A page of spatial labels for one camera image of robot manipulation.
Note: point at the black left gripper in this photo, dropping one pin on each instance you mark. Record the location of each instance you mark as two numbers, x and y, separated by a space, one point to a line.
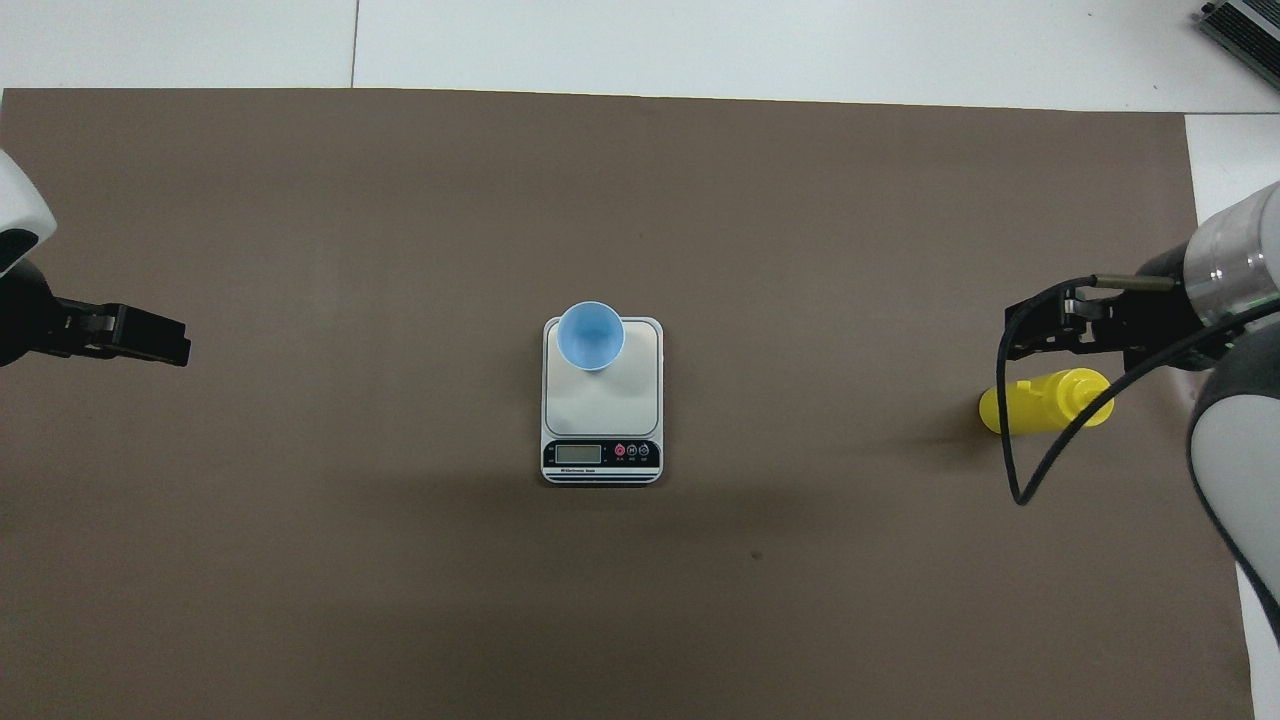
25 315

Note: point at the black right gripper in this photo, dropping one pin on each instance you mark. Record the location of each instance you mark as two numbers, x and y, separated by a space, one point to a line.
1160 325

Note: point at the yellow squeeze bottle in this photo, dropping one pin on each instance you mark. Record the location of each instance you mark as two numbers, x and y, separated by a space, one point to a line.
1040 400

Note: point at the light blue plastic cup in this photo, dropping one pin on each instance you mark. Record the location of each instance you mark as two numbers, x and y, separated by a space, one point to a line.
590 335

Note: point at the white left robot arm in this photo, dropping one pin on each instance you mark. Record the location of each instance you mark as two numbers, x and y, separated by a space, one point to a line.
18 205

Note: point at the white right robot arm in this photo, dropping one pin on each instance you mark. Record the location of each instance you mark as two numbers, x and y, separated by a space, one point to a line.
1235 450

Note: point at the silver digital kitchen scale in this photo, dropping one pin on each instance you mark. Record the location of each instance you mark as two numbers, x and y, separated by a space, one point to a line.
600 420

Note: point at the brown paper table mat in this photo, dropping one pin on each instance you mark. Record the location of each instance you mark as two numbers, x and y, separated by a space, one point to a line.
400 250

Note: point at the grey ribbed metal box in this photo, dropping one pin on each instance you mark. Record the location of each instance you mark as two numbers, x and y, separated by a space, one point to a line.
1245 25

